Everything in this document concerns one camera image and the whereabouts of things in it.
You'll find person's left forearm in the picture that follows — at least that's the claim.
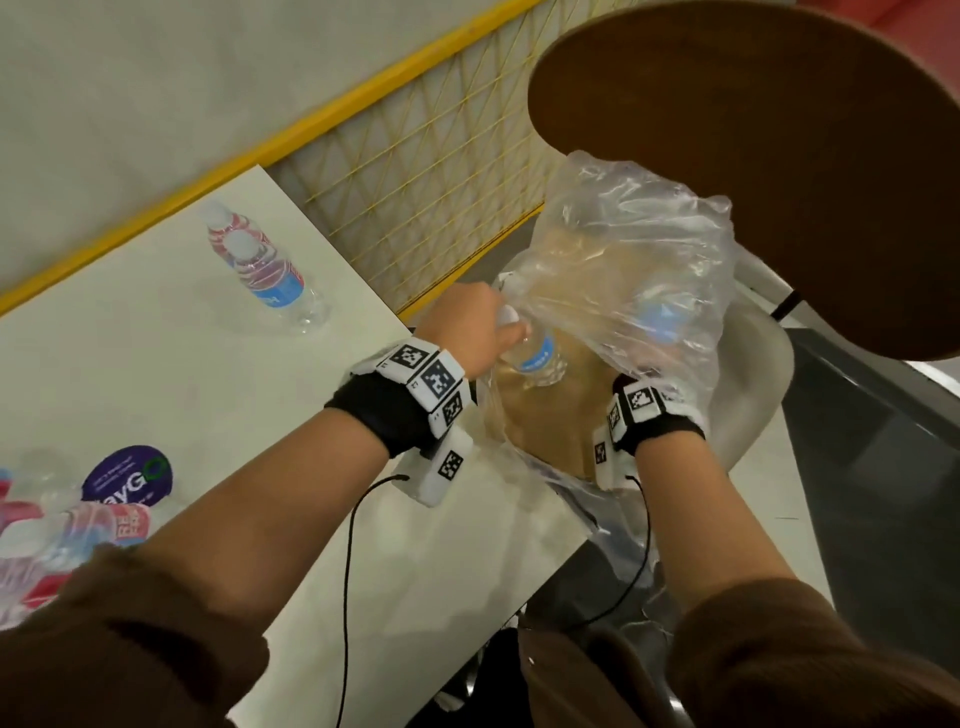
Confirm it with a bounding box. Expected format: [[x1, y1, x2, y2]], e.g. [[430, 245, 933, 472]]
[[133, 407, 393, 635]]

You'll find clear plastic bag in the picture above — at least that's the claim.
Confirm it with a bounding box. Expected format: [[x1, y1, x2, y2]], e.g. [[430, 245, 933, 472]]
[[477, 150, 738, 579]]

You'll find round brown wooden table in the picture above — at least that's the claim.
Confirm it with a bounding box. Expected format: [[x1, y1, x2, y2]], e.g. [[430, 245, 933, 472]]
[[527, 0, 960, 363]]

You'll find wrapped pack of water bottles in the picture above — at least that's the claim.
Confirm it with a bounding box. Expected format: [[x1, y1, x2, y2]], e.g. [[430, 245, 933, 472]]
[[0, 450, 156, 633]]

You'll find clear blue label water bottle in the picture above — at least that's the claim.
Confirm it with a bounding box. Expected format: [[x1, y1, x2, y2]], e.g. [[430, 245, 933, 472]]
[[636, 294, 700, 348], [495, 303, 569, 388]]

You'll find person's right forearm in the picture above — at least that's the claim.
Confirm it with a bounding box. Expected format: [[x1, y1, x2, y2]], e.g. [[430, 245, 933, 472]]
[[634, 430, 798, 610]]

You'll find red blue label water bottle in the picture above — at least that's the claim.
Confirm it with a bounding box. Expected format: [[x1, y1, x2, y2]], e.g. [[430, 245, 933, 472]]
[[223, 228, 332, 336], [198, 200, 260, 264]]

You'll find brown sweater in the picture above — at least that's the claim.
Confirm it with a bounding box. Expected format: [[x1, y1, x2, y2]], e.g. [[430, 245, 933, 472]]
[[0, 543, 960, 728]]

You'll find left wrist marker tracker band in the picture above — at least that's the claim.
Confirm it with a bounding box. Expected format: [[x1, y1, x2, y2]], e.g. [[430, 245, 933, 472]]
[[324, 336, 479, 509]]

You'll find thin black cable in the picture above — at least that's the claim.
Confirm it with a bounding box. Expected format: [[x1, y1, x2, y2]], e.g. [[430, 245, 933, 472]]
[[568, 475, 654, 633], [334, 473, 411, 728]]

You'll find wrist marker tracker band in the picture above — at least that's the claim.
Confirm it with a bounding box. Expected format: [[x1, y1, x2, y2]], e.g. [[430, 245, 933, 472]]
[[591, 373, 708, 493], [324, 336, 479, 509]]

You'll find right wrist marker tracker band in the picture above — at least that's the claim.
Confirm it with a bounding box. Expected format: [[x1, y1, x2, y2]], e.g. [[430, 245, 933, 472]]
[[591, 373, 708, 493]]

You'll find purple round sticker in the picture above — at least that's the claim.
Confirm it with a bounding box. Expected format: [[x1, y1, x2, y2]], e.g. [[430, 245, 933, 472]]
[[80, 444, 174, 508]]

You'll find yellow wire mesh fence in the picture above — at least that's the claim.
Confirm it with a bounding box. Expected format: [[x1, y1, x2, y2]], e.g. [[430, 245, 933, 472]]
[[0, 0, 646, 320]]

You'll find person's left hand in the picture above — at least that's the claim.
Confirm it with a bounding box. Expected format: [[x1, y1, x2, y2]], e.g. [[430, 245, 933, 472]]
[[414, 281, 532, 380]]

